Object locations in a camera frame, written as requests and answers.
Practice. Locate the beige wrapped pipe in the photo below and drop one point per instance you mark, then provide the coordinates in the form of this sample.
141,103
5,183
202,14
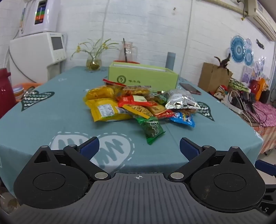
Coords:
226,6

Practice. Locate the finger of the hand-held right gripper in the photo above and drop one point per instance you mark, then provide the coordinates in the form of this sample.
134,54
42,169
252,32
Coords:
266,168

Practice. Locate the orange plastic basin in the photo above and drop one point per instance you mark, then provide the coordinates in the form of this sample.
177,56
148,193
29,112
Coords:
30,86

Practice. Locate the red plastic basin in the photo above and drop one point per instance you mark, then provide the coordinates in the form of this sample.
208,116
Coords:
133,62

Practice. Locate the white appliance with screen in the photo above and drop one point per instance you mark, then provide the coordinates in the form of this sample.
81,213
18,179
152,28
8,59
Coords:
32,56

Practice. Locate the dark smartphone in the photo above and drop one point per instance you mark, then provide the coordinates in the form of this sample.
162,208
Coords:
189,88

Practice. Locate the pile of mixed snack packets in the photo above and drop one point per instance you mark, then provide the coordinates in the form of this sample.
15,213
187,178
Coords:
107,109

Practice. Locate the brown cardboard box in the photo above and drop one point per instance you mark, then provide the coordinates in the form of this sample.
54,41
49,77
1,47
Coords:
212,77

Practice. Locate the black stirring stick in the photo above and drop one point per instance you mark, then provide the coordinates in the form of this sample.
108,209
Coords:
124,50

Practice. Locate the green cardboard box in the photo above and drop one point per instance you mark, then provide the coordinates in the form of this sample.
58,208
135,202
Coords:
146,77

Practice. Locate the clear glass pitcher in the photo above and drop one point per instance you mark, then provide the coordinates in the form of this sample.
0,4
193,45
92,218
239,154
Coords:
130,51

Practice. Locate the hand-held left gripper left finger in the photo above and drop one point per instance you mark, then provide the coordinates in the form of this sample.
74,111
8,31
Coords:
90,147

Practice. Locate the white power strip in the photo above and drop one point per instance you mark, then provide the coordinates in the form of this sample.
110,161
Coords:
235,107

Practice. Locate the pink floral cloth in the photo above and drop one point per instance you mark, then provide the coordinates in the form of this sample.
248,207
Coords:
265,114

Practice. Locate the blue paper fan decorations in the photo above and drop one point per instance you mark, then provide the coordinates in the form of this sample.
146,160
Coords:
238,49

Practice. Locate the dark dried plant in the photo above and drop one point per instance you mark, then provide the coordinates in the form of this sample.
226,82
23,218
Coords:
224,61

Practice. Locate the glass vase with yellow flowers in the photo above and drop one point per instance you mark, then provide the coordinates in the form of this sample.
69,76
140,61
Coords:
93,62

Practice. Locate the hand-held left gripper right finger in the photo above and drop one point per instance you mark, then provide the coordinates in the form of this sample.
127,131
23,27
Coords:
188,148

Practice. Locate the red thermos jug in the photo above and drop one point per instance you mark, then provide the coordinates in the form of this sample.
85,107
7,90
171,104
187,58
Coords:
5,92

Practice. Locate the white wall water purifier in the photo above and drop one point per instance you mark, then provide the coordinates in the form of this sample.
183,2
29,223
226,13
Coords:
43,15

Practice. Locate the grey cylindrical bottle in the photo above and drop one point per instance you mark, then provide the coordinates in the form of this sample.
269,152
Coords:
171,61

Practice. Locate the white air conditioner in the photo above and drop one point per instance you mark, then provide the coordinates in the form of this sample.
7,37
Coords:
262,18

